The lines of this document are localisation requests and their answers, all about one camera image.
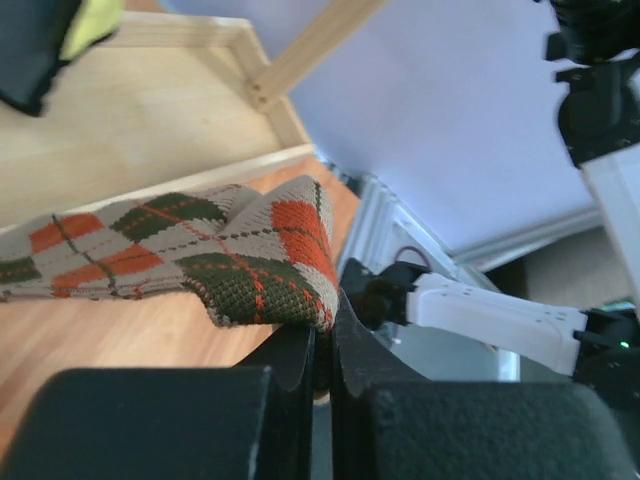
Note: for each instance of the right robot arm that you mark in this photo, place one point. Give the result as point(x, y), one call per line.
point(596, 271)

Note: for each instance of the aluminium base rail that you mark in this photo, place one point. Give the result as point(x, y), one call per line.
point(453, 323)

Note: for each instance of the yellow grey sock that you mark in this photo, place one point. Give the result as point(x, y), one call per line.
point(94, 21)

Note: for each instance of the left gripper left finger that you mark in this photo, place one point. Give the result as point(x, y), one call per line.
point(249, 421)

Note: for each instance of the wooden hanger rack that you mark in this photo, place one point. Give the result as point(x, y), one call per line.
point(172, 102)

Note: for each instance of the grey black sock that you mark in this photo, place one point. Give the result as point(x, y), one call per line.
point(32, 36)

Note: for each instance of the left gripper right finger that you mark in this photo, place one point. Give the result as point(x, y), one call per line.
point(389, 422)

